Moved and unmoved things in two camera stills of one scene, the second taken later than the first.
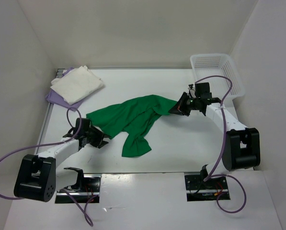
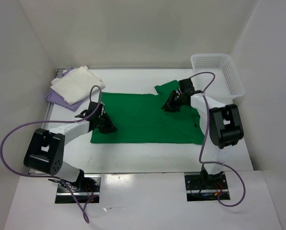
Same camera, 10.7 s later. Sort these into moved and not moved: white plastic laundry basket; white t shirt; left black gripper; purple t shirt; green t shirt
Moved: green t shirt; left black gripper
Not moved: white plastic laundry basket; white t shirt; purple t shirt
